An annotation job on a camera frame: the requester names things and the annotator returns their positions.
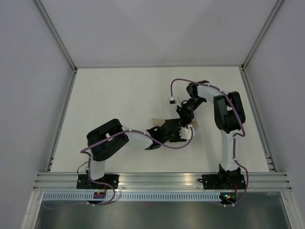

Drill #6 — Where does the aluminium mounting rail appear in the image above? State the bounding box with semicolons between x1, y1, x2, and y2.
32;172;292;192

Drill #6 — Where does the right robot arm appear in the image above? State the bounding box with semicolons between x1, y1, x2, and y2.
176;80;247;188

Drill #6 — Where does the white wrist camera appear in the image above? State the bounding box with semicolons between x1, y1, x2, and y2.
179;125;195;140
169;96;181;107

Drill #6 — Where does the purple cable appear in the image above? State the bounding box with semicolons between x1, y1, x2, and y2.
170;78;250;208
42;126;194;210

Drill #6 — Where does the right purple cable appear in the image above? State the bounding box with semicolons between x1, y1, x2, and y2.
170;78;250;208

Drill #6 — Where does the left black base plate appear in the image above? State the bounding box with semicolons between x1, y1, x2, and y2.
76;174;119;189

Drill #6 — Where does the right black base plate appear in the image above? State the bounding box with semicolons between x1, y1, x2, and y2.
197;174;246;190

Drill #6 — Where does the right aluminium frame post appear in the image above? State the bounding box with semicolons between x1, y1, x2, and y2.
241;0;285;71

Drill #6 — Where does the left aluminium frame post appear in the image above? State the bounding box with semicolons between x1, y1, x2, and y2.
32;0;77;73

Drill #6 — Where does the beige cloth napkin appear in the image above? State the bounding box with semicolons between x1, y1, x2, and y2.
152;118;199;130

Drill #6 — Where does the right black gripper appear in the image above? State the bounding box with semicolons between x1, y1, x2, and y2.
176;96;205;128

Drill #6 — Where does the white slotted cable duct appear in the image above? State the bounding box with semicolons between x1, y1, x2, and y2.
43;191;221;202

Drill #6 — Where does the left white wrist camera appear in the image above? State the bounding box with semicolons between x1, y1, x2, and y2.
179;125;195;140

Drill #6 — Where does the aluminium frame post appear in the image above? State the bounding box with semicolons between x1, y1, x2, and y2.
32;0;77;73
241;0;285;71

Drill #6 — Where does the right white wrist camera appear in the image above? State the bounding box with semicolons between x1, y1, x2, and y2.
169;96;181;107

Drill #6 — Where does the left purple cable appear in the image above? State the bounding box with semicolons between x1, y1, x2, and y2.
42;126;194;210

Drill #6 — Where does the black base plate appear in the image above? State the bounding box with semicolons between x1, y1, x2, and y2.
197;174;246;190
76;174;119;189

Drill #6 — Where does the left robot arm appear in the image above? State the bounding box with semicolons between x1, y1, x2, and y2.
82;119;186;189

